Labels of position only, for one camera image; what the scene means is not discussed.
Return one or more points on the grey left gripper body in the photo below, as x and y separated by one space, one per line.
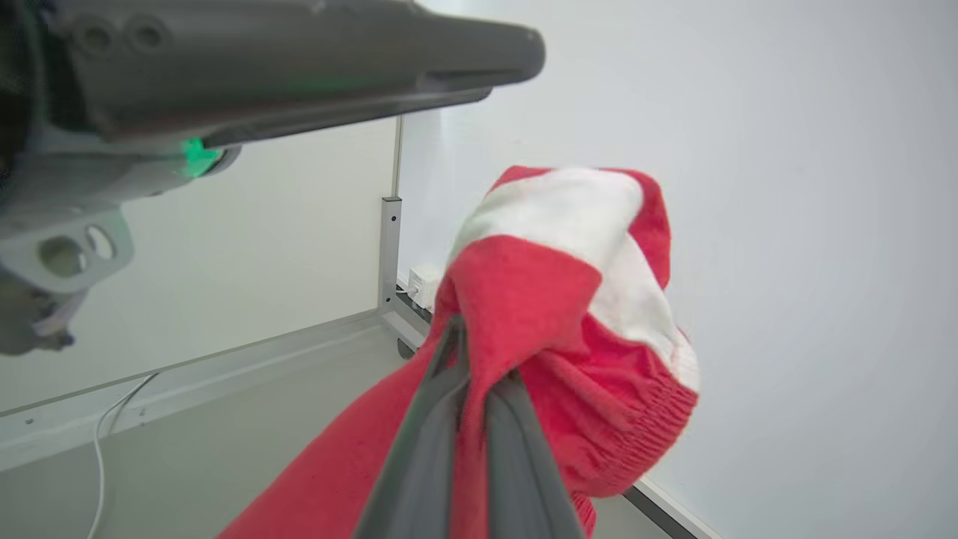
67 176

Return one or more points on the white power adapter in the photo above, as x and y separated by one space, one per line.
424 284

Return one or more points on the short grey partition base rail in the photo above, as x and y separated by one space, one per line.
666 513

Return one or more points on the finger of the thick dark grey left gripper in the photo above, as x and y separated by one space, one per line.
299 60

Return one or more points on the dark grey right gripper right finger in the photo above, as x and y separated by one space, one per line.
524 471

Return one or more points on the long grey partition base rail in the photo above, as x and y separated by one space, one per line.
224 367

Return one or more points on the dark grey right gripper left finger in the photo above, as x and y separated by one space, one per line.
419 457

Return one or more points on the grey metal partition post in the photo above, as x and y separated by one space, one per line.
389 254

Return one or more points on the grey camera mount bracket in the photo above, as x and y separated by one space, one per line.
67 254

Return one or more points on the red and white garment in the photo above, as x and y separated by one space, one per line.
554 299

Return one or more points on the finger of the thin dark grey left gripper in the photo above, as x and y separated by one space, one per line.
337 120

